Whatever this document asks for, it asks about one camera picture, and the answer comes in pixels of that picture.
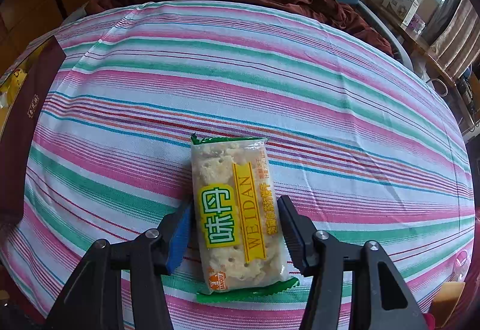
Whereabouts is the golden tin box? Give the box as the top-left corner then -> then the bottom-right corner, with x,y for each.
0,34 -> 68,237

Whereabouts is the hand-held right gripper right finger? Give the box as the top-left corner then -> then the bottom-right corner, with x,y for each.
275,195 -> 430,330

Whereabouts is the striped curtain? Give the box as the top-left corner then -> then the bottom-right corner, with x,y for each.
427,0 -> 480,79

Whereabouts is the wooden side table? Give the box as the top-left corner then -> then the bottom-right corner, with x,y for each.
362,0 -> 480,136

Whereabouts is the white carton box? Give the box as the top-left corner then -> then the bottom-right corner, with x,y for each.
382,0 -> 421,24

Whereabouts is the cracker packet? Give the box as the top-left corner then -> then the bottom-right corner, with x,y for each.
189,132 -> 301,302

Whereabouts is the small purple box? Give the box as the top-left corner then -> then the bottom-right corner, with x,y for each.
404,13 -> 427,34

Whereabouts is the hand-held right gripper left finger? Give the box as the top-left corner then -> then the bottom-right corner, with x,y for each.
45,201 -> 194,330

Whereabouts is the striped tablecloth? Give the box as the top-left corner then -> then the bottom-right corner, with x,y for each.
0,0 -> 477,330

